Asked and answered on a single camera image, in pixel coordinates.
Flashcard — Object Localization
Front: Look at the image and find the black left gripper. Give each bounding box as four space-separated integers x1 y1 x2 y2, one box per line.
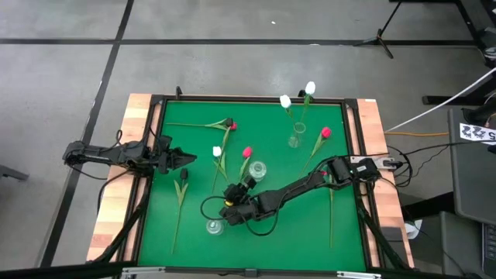
157 148 198 174

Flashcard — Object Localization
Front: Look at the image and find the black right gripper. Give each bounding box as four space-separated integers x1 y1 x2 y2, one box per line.
223 175 257 206

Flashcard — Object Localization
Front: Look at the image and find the white tulip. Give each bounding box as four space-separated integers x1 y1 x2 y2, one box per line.
279 94 301 135
298 81 317 131
212 145 230 183

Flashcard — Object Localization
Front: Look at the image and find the diamond pattern glass vase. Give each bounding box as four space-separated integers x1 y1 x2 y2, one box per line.
248 160 267 182

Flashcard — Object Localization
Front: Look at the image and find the ribbed clear glass vase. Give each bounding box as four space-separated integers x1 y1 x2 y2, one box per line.
205 219 225 236

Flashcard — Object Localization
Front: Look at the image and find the slim smooth glass vase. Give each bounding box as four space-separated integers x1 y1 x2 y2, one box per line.
288 122 307 149

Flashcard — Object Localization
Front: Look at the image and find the green table mat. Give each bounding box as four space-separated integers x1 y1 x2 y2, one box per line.
138 99 367 272

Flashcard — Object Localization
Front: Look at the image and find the silver power strip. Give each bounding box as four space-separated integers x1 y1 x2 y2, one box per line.
350 155 397 171

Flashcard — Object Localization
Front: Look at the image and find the white crumpled paper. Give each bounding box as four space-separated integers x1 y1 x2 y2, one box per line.
404 219 424 240

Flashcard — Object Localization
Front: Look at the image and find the grey furniture leg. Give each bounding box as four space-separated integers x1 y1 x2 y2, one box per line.
0 164 30 182

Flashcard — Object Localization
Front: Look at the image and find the black tripod stand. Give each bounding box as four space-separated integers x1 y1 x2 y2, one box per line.
352 0 404 60

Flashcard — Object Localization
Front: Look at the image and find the grey desk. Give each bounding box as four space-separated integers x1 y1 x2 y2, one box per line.
440 211 496 279
448 108 496 226

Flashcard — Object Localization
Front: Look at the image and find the printed white paper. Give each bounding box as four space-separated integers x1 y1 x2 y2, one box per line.
459 122 496 146

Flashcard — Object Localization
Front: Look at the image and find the black keyboard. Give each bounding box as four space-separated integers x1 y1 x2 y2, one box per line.
481 222 496 269

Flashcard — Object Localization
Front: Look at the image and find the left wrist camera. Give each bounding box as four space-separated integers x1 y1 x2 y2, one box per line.
157 134 174 152

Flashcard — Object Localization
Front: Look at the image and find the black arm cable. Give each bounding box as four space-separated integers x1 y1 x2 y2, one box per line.
199 195 280 237

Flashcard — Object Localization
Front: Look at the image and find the silver frame bracket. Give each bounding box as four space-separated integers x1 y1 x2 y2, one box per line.
121 266 167 279
336 270 383 279

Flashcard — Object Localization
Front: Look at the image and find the yellow cable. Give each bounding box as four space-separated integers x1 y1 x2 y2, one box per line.
384 130 450 138

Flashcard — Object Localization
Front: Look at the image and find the white cable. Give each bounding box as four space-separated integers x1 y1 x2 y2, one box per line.
384 66 496 133

